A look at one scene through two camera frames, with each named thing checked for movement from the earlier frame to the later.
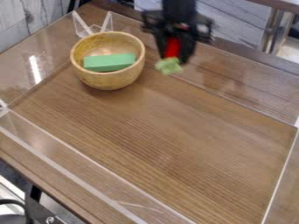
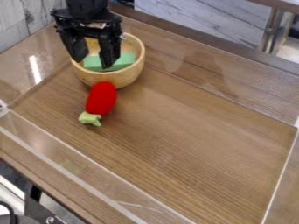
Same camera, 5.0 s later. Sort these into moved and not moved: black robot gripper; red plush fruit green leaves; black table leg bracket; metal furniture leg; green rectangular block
Moved: red plush fruit green leaves; black robot gripper
Not moved: green rectangular block; metal furniture leg; black table leg bracket
